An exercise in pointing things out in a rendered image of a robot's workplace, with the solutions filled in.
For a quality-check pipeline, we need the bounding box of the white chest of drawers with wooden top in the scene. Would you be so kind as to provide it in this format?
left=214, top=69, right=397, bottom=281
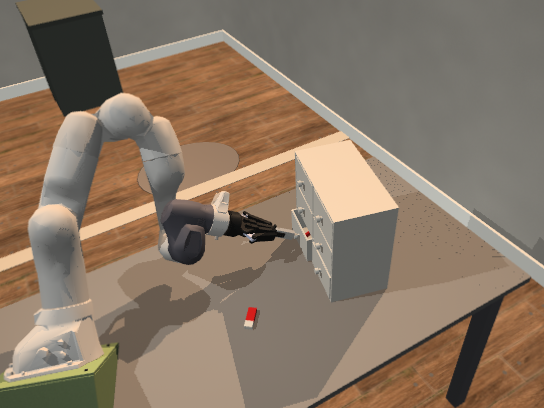
left=295, top=140, right=399, bottom=302

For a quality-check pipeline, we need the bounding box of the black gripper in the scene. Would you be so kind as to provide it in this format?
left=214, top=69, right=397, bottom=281
left=223, top=210, right=295, bottom=244

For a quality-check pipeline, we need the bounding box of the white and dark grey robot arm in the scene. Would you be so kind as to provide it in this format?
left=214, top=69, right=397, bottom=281
left=4, top=93, right=230, bottom=382

